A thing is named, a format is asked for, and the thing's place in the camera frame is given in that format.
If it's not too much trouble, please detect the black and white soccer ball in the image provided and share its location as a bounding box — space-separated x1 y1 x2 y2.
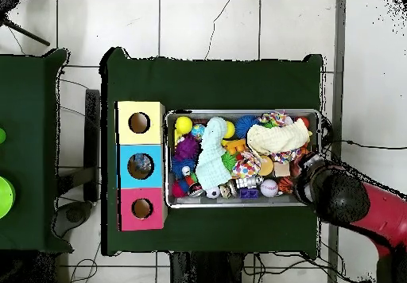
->
205 186 222 200

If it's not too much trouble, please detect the tan foam ball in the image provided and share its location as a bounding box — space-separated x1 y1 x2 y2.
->
258 155 274 176

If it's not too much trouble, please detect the orange plastic block toy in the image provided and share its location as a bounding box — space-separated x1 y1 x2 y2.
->
222 138 248 156

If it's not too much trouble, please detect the globe print ball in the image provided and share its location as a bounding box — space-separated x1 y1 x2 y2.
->
191 123 206 142

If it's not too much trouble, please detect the cream yellow cloth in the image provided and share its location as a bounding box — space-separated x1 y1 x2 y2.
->
246 118 313 156

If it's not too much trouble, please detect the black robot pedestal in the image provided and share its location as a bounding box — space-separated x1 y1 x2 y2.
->
169 251 246 283

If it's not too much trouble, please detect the dark green side table cloth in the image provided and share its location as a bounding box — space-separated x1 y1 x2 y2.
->
0 48 75 254

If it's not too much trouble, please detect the shallow metal mesh bin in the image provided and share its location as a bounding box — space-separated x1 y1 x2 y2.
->
165 109 322 209

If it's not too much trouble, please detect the crushed clear plastic bottle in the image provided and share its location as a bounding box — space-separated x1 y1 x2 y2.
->
130 153 153 177

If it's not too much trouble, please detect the mint green cloth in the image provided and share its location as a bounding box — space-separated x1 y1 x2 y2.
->
194 116 234 191

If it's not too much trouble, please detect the purple spiky ball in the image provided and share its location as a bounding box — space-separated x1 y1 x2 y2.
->
173 133 201 161

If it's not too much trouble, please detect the blue stringy koosh ball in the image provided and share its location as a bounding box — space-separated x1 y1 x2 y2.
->
235 114 260 140

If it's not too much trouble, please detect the black tripod leg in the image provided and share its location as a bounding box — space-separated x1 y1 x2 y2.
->
0 15 51 47

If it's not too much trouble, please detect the wooden box with three holes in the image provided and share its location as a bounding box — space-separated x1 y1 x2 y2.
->
114 100 168 232

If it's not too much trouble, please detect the large bright green cup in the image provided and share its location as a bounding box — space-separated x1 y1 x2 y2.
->
0 176 16 219

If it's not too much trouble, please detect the yellow smooth ball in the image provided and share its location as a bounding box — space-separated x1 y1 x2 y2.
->
173 115 194 135

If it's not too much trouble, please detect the black floor cable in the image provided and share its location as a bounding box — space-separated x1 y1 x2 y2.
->
320 138 407 150

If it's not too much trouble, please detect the green stringy koosh ball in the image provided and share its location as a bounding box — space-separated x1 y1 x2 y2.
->
221 152 238 173

